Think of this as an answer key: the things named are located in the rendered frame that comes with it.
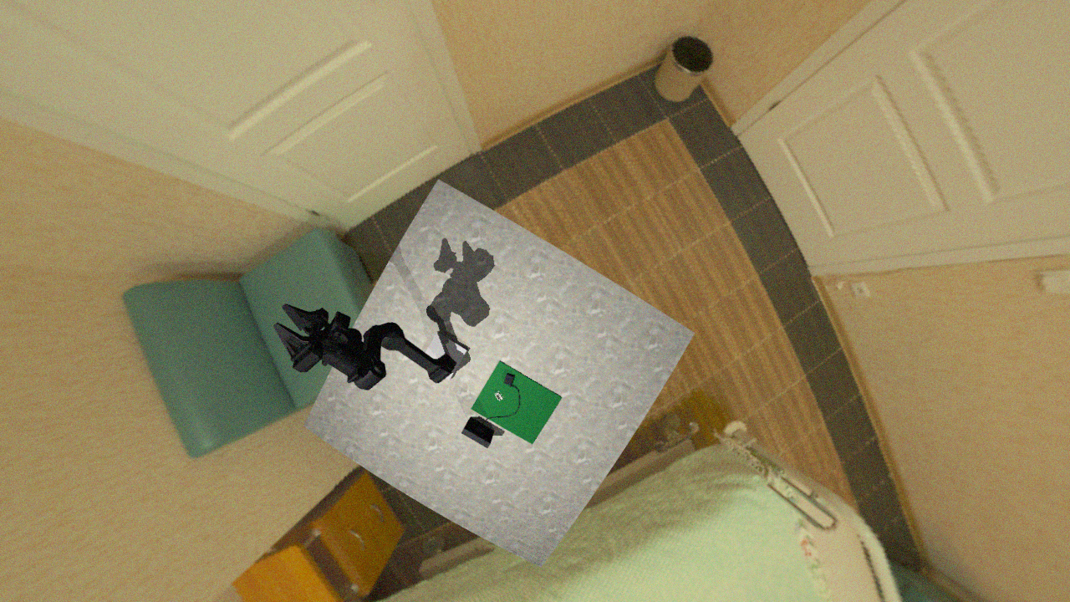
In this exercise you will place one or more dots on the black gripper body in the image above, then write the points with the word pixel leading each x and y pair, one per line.
pixel 318 351

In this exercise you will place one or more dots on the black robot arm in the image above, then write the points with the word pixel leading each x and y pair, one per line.
pixel 362 361

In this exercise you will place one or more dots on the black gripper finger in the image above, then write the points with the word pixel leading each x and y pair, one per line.
pixel 300 317
pixel 294 343

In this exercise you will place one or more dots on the green circuit board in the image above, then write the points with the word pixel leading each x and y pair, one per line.
pixel 537 403

